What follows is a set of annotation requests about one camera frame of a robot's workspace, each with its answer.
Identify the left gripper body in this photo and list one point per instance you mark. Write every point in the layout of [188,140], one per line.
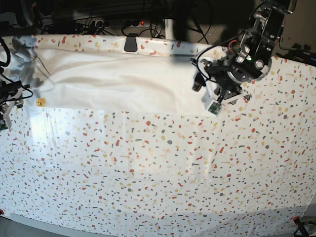
[225,76]

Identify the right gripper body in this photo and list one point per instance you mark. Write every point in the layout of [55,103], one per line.
[10,93]

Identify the white printed T-shirt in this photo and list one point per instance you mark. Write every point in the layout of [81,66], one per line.
[116,82]

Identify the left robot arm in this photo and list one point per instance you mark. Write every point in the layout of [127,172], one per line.
[249,54]

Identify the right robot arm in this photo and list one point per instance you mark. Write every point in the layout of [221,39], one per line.
[27,93]

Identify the terrazzo pattern tablecloth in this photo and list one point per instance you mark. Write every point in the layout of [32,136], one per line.
[247,172]

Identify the black table clamp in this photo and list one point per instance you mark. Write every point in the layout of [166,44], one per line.
[130,43]

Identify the red clamp bottom right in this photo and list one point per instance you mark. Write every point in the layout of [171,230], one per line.
[301,230]

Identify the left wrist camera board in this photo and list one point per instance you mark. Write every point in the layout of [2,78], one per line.
[214,107]

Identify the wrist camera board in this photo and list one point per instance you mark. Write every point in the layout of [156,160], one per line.
[4,124]
[214,107]

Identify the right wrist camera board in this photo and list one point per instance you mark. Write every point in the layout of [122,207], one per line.
[4,124]

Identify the power strip with red switch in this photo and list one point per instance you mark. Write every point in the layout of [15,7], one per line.
[134,23]

